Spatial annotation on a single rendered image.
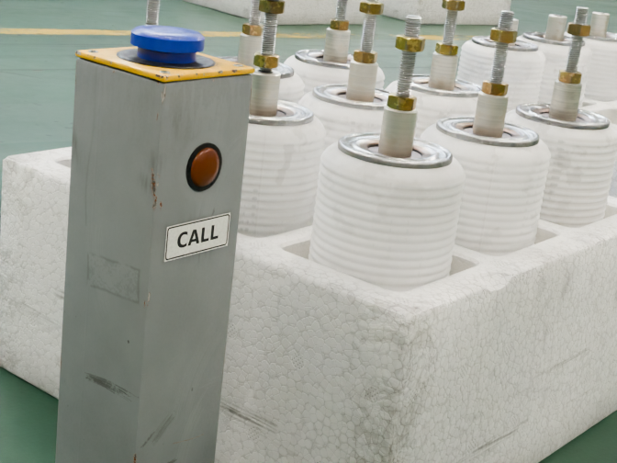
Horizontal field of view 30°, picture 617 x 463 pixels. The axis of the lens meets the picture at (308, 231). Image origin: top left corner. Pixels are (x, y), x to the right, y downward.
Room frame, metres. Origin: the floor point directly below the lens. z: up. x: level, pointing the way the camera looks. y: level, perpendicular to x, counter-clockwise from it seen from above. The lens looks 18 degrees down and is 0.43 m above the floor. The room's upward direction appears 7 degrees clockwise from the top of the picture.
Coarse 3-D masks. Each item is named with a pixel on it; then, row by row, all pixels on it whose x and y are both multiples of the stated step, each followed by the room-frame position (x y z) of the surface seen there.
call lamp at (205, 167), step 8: (200, 152) 0.60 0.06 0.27; (208, 152) 0.60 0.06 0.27; (216, 152) 0.61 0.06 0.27; (200, 160) 0.60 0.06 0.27; (208, 160) 0.60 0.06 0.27; (216, 160) 0.61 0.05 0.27; (192, 168) 0.59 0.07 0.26; (200, 168) 0.60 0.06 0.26; (208, 168) 0.60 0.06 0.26; (216, 168) 0.61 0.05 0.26; (192, 176) 0.60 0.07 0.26; (200, 176) 0.60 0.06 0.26; (208, 176) 0.60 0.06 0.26; (200, 184) 0.60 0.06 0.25; (208, 184) 0.61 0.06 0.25
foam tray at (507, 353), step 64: (64, 192) 0.82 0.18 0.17; (0, 256) 0.86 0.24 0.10; (64, 256) 0.81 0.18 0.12; (256, 256) 0.70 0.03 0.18; (512, 256) 0.77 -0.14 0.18; (576, 256) 0.80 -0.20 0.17; (0, 320) 0.86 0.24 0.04; (256, 320) 0.70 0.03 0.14; (320, 320) 0.67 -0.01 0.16; (384, 320) 0.64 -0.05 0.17; (448, 320) 0.67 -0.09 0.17; (512, 320) 0.73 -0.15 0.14; (576, 320) 0.82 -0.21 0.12; (256, 384) 0.69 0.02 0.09; (320, 384) 0.66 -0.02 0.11; (384, 384) 0.63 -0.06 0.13; (448, 384) 0.68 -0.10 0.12; (512, 384) 0.75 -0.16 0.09; (576, 384) 0.84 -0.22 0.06; (256, 448) 0.69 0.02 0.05; (320, 448) 0.66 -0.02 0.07; (384, 448) 0.63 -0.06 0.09; (448, 448) 0.69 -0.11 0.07; (512, 448) 0.76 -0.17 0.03
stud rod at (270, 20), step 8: (272, 0) 0.80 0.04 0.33; (264, 16) 0.81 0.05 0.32; (272, 16) 0.80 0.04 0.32; (264, 24) 0.81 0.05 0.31; (272, 24) 0.80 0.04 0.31; (264, 32) 0.80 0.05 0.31; (272, 32) 0.80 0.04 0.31; (264, 40) 0.80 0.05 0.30; (272, 40) 0.80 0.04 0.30; (264, 48) 0.80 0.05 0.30; (272, 48) 0.81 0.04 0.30; (264, 72) 0.80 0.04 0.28; (272, 72) 0.81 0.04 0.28
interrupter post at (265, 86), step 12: (276, 72) 0.81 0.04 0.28; (252, 84) 0.80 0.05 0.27; (264, 84) 0.80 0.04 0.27; (276, 84) 0.80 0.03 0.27; (252, 96) 0.80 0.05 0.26; (264, 96) 0.80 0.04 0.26; (276, 96) 0.80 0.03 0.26; (252, 108) 0.80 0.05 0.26; (264, 108) 0.80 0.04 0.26; (276, 108) 0.81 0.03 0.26
